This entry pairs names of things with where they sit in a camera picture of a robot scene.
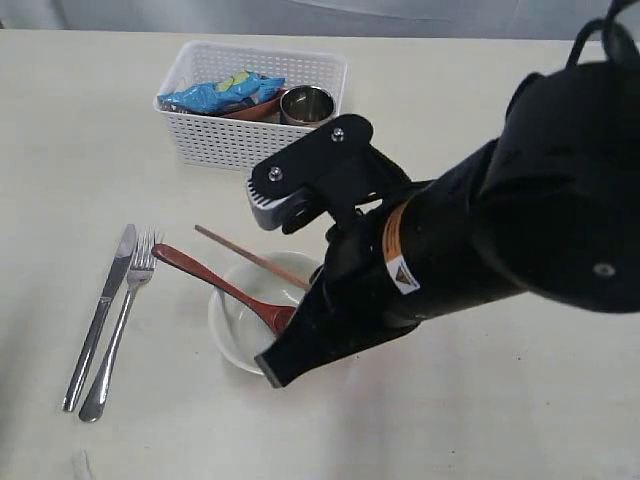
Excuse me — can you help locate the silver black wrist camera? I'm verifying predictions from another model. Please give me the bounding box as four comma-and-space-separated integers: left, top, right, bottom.
247, 114, 412, 234

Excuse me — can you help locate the brown wooden chopstick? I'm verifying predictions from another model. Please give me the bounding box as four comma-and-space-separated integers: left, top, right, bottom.
194, 224, 310, 291

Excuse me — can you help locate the brown wooden bowl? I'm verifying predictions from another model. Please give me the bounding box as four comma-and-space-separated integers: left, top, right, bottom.
221, 89, 286, 121

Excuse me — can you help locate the silver metal fork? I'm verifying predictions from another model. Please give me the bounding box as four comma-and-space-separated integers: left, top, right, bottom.
79, 229, 161, 423

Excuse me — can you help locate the silver table knife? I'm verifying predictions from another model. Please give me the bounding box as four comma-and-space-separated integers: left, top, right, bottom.
62, 224, 137, 413

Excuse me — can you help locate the white perforated plastic basket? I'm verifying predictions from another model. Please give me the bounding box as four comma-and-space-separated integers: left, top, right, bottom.
153, 40, 347, 170

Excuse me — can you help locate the blue snack packet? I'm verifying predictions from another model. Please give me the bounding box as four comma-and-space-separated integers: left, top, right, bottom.
157, 70, 286, 115

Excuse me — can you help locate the grey floral ceramic bowl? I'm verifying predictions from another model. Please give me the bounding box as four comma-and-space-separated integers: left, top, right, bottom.
208, 251, 320, 375

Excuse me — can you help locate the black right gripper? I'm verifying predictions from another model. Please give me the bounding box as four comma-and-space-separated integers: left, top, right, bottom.
255, 194, 430, 388

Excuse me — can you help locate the stainless steel cup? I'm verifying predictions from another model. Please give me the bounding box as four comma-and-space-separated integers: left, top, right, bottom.
279, 85, 336, 127

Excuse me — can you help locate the dark red wooden spoon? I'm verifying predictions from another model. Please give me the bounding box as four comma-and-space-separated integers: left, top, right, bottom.
152, 243, 296, 336

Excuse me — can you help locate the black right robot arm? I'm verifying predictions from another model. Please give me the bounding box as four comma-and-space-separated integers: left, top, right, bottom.
251, 62, 639, 388

